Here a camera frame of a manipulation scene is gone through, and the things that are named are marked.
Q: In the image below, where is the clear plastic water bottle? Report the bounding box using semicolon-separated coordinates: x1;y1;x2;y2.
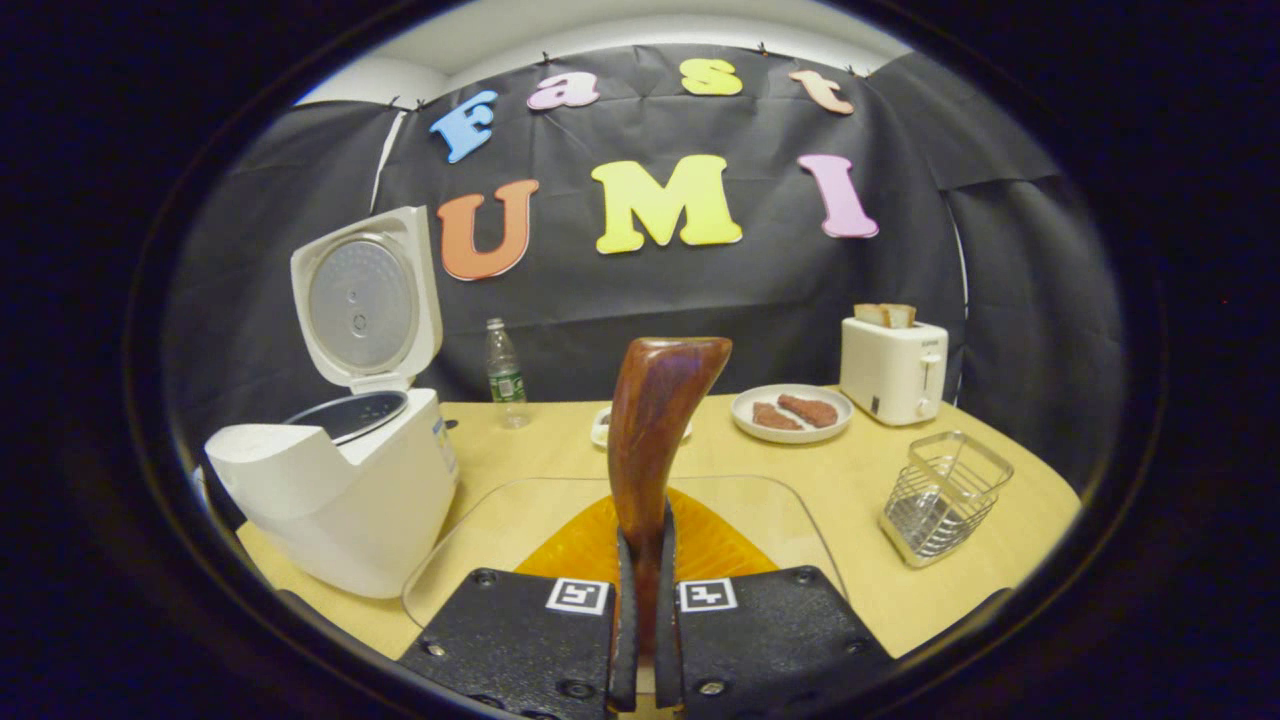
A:
485;318;531;429

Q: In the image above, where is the white round plate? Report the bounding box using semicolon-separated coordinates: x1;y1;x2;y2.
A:
731;384;854;444

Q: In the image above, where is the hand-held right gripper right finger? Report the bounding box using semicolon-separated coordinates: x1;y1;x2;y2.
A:
655;490;896;720

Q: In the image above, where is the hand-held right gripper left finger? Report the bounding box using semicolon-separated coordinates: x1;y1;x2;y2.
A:
398;488;641;720

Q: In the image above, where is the clear rice container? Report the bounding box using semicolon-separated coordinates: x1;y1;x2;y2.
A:
402;476;849;631

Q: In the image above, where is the wire chopstick holder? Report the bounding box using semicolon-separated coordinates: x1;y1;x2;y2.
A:
880;431;1014;569

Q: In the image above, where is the white rice cooker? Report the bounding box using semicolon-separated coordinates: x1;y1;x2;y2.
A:
204;206;461;599

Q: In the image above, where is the brown wooden spoon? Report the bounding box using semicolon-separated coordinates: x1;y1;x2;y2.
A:
607;337;734;656

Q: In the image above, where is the white divided grain dish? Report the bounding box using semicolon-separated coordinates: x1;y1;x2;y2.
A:
591;404;693;448

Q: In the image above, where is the white toaster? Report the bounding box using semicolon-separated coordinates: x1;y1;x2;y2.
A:
840;316;950;427

